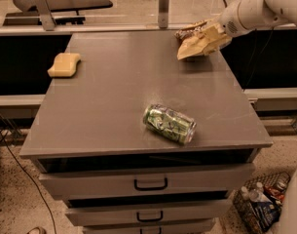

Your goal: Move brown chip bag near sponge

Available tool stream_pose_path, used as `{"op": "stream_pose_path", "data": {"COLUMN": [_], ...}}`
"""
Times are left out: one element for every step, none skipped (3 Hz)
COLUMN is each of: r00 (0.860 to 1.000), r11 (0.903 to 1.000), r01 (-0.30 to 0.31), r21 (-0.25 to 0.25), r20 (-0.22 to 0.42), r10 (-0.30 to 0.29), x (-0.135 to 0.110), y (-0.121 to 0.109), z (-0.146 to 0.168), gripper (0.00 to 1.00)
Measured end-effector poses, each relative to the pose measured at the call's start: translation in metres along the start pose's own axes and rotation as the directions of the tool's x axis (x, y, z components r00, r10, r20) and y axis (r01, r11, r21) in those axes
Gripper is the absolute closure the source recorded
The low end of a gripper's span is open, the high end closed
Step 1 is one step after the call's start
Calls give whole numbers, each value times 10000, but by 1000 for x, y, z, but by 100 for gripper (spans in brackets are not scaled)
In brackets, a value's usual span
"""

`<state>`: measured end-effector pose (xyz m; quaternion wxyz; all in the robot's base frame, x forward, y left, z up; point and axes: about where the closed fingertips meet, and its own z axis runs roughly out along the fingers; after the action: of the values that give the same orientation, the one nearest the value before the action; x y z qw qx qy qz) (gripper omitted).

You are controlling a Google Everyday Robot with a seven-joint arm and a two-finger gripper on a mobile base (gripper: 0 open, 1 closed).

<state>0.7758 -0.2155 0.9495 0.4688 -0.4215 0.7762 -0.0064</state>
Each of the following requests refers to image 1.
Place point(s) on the middle metal bracket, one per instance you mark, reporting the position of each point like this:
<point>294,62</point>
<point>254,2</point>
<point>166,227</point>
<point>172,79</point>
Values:
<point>163,14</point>

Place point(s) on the black office chair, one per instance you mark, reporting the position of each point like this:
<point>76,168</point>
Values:
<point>28,13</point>

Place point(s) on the wire basket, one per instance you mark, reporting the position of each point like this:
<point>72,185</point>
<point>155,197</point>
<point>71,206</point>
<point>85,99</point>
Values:
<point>242,203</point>

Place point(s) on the green soda can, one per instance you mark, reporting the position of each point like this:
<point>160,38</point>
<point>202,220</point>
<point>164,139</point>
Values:
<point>169,123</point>

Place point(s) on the metal bracket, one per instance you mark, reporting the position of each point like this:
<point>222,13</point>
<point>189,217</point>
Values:
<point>46,18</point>
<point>163,14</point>

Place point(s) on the yellow sponge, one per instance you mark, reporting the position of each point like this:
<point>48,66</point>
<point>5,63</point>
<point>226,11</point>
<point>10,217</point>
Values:
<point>65,65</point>

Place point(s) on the left metal bracket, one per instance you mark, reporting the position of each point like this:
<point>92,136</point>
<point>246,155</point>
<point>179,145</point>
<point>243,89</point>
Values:
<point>46,18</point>

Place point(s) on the grey drawer cabinet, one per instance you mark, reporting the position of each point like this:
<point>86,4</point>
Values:
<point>141,142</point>

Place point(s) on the red snack package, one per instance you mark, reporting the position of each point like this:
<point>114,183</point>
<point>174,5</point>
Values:
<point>273,193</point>

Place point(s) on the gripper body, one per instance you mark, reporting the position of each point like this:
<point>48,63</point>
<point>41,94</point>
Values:
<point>230,21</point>

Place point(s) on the drawer black handle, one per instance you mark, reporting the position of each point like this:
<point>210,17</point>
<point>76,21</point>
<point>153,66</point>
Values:
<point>153,230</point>
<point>150,185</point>
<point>149,217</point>

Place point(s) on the clear water bottle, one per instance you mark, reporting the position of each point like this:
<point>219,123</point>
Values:
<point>256,194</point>

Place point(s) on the top drawer black handle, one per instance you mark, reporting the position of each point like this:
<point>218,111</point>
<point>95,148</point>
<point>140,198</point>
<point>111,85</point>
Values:
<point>150,185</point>

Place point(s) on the middle drawer black handle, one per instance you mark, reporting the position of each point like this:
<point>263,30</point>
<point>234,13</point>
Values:
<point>149,217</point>

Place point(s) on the brown sea salt chip bag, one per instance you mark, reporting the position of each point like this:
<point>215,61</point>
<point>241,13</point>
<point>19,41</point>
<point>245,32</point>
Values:
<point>181,36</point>

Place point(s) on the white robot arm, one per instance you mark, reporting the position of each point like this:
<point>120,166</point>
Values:
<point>239,18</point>

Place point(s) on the bottom drawer black handle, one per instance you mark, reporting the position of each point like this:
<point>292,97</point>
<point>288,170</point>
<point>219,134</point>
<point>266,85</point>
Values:
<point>153,230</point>

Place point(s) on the blue snack bag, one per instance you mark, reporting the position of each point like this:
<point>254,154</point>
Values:
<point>267,214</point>

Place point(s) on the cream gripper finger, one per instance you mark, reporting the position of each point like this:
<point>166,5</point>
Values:
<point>195,26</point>
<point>193,46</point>

